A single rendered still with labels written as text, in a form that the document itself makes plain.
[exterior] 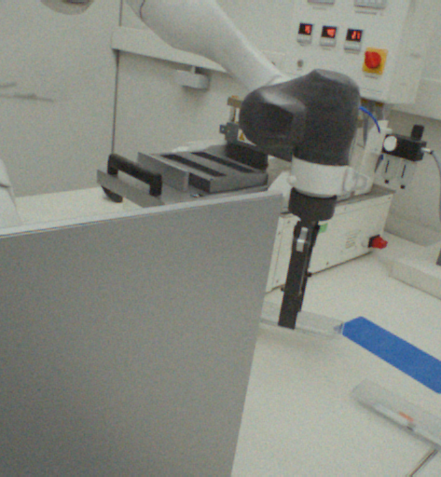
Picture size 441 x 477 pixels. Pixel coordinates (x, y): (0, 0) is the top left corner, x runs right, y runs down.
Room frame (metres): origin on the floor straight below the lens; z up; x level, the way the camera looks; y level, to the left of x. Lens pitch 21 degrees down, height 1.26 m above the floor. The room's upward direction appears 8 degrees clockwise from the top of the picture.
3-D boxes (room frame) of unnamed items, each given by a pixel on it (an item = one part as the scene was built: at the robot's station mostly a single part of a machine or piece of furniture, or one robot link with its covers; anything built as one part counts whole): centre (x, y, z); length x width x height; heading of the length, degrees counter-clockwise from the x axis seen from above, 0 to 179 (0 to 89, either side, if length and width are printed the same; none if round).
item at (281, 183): (1.10, -0.18, 0.96); 0.26 x 0.05 x 0.07; 137
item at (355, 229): (1.23, -0.14, 0.84); 0.53 x 0.37 x 0.17; 137
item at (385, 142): (1.19, -0.38, 1.05); 0.15 x 0.05 x 0.15; 47
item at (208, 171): (1.06, 0.05, 0.98); 0.20 x 0.17 x 0.03; 47
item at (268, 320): (0.80, -0.14, 0.80); 0.18 x 0.06 x 0.02; 75
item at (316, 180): (0.81, -0.16, 1.06); 0.13 x 0.12 x 0.05; 75
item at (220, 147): (1.29, 0.02, 0.96); 0.25 x 0.05 x 0.07; 137
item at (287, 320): (0.77, -0.13, 0.84); 0.03 x 0.01 x 0.07; 75
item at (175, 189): (1.02, 0.08, 0.97); 0.30 x 0.22 x 0.08; 137
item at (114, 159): (0.92, 0.17, 0.99); 0.15 x 0.02 x 0.04; 47
